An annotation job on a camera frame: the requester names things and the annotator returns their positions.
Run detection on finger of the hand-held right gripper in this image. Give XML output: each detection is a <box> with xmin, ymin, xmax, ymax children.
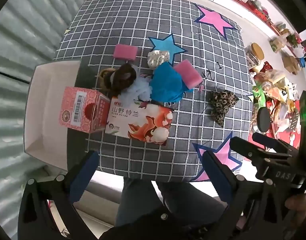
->
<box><xmin>252</xmin><ymin>131</ymin><xmax>300</xmax><ymax>156</ymax></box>
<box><xmin>229</xmin><ymin>136</ymin><xmax>292</xmax><ymax>173</ymax></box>

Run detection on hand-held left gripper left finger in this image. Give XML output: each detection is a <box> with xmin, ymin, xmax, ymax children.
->
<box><xmin>18</xmin><ymin>151</ymin><xmax>100</xmax><ymax>240</ymax></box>

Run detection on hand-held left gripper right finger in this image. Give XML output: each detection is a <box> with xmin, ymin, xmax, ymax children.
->
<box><xmin>202</xmin><ymin>151</ymin><xmax>274</xmax><ymax>240</ymax></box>

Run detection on leopard print cloth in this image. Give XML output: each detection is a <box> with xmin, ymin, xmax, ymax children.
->
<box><xmin>208</xmin><ymin>90</ymin><xmax>239</xmax><ymax>127</ymax></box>

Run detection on white storage box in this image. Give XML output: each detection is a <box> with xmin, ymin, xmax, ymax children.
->
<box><xmin>23</xmin><ymin>61</ymin><xmax>81</xmax><ymax>167</ymax></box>

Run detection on beige knitted hat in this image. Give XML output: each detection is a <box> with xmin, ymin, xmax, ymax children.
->
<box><xmin>98</xmin><ymin>67</ymin><xmax>116</xmax><ymax>90</ymax></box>

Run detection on light blue fluffy duster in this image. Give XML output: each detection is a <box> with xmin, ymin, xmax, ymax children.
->
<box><xmin>119</xmin><ymin>74</ymin><xmax>153</xmax><ymax>103</ymax></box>

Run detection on brown plush slipper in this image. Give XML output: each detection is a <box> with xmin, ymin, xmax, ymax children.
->
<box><xmin>110</xmin><ymin>64</ymin><xmax>137</xmax><ymax>95</ymax></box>

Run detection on blue cloth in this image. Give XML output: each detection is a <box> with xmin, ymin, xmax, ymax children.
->
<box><xmin>149</xmin><ymin>62</ymin><xmax>193</xmax><ymax>103</ymax></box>

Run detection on pink sponge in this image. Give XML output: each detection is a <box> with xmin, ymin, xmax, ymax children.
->
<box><xmin>173</xmin><ymin>60</ymin><xmax>203</xmax><ymax>90</ymax></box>
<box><xmin>113</xmin><ymin>44</ymin><xmax>138</xmax><ymax>61</ymax></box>

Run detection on white polka-dot cloth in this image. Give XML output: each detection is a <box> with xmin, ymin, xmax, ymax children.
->
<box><xmin>147</xmin><ymin>49</ymin><xmax>171</xmax><ymax>68</ymax></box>

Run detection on person's right hand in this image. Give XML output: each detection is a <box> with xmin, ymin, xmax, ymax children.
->
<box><xmin>284</xmin><ymin>194</ymin><xmax>306</xmax><ymax>233</ymax></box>

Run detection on pink carton box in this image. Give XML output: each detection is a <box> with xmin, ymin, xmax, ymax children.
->
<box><xmin>59</xmin><ymin>86</ymin><xmax>111</xmax><ymax>134</ymax></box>

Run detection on pile of assorted packaged goods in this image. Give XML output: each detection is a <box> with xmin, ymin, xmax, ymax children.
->
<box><xmin>250</xmin><ymin>62</ymin><xmax>303</xmax><ymax>148</ymax></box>

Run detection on person's blue jeans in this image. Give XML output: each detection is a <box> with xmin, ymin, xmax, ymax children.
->
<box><xmin>115</xmin><ymin>177</ymin><xmax>226</xmax><ymax>230</ymax></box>

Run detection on white orange tissue pack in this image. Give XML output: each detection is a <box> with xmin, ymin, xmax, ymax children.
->
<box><xmin>105</xmin><ymin>96</ymin><xmax>175</xmax><ymax>145</ymax></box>

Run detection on glass jar with wooden lid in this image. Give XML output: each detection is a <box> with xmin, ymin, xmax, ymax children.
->
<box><xmin>244</xmin><ymin>42</ymin><xmax>264</xmax><ymax>72</ymax></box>

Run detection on pale green curtain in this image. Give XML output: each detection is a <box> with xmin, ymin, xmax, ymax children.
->
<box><xmin>0</xmin><ymin>0</ymin><xmax>98</xmax><ymax>240</ymax></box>

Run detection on red shelf with goods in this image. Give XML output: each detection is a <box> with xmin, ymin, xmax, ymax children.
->
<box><xmin>208</xmin><ymin>0</ymin><xmax>306</xmax><ymax>75</ymax></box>

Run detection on grey checked star blanket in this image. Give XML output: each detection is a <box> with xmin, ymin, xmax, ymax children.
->
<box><xmin>53</xmin><ymin>0</ymin><xmax>253</xmax><ymax>183</ymax></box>

